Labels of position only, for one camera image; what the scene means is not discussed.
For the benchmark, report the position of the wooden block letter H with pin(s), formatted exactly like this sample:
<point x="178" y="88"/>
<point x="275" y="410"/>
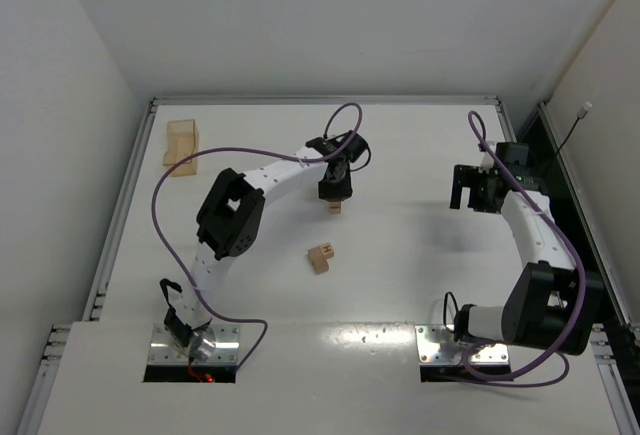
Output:
<point x="327" y="251"/>

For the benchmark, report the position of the black wall cable white plug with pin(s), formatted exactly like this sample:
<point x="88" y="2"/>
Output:
<point x="580" y="115"/>

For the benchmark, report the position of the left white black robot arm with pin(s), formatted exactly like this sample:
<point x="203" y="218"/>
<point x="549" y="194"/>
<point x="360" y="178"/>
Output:
<point x="229" y="219"/>

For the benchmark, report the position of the front left wooden block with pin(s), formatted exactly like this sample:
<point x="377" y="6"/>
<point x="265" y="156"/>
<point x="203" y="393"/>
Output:
<point x="319" y="263"/>

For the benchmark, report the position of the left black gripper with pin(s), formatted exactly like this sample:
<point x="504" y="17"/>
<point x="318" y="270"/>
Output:
<point x="335" y="191"/>

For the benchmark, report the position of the metal base plate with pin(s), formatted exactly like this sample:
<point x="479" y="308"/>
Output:
<point x="437" y="348"/>
<point x="215" y="346"/>

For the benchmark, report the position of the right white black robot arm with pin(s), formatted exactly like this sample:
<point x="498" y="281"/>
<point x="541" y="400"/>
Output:
<point x="542" y="300"/>

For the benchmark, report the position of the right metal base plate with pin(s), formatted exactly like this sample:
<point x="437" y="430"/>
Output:
<point x="437" y="348"/>

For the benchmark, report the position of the transparent orange plastic container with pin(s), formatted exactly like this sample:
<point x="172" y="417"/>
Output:
<point x="182" y="141"/>

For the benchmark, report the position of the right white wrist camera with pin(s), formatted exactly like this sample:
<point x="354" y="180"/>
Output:
<point x="487" y="161"/>

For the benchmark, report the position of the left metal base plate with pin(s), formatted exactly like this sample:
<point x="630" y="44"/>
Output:
<point x="215" y="346"/>

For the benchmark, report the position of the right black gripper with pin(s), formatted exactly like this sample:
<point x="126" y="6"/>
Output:
<point x="473" y="186"/>

